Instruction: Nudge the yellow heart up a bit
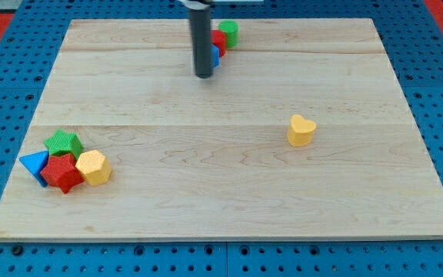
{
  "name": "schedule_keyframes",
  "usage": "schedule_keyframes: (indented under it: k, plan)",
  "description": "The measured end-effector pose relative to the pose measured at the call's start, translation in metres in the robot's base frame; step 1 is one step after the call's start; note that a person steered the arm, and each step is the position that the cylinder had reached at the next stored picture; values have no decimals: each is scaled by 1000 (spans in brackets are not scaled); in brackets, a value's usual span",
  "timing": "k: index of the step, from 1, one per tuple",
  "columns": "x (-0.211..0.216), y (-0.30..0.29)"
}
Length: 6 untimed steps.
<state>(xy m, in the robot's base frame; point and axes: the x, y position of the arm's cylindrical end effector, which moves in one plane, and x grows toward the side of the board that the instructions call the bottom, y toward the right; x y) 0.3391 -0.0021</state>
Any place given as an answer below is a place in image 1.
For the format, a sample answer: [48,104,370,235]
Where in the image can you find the yellow heart block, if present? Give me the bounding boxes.
[287,115,317,147]

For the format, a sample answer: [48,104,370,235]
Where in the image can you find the wooden board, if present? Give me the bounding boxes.
[0,18,443,242]

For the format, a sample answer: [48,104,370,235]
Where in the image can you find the blue block behind rod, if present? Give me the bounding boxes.
[212,45,220,68]

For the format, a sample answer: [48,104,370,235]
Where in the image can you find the red block behind rod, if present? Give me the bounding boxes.
[212,30,227,57]

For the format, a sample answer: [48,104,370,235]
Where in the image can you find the green cylinder block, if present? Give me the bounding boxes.
[218,20,238,48]

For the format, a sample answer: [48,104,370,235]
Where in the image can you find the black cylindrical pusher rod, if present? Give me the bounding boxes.
[185,1,214,79]

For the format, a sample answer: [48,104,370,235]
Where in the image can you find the yellow hexagon block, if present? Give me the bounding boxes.
[75,149,112,186]

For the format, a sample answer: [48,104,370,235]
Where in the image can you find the green star block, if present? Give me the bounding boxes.
[43,129,84,159]

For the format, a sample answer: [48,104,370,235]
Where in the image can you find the red star block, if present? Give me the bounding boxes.
[40,153,84,194]

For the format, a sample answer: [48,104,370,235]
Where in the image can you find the blue triangle block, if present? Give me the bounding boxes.
[18,151,49,188]

